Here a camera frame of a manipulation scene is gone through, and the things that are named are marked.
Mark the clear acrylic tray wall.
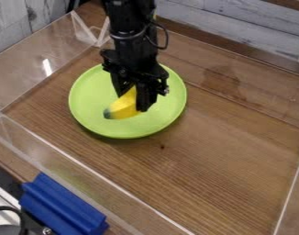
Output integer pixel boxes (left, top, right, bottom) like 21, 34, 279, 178
0, 111, 195, 235

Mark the green round plate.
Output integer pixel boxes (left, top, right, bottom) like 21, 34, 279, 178
68, 64, 187, 139

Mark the clear acrylic corner bracket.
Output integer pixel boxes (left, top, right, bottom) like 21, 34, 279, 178
69, 11, 112, 49

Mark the black cable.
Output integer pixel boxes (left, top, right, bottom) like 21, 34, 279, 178
0, 205, 26, 235

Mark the yellow toy banana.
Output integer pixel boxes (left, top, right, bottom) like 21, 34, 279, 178
103, 86, 140, 119

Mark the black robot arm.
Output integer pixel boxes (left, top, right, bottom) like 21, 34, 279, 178
100, 0, 169, 112

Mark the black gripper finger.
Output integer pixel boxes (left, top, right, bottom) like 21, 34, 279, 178
111, 71, 136, 96
136, 81, 157, 112

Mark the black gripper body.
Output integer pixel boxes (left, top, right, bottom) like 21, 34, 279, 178
100, 33, 169, 95

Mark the blue plastic clamp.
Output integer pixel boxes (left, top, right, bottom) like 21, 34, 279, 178
20, 173, 109, 235

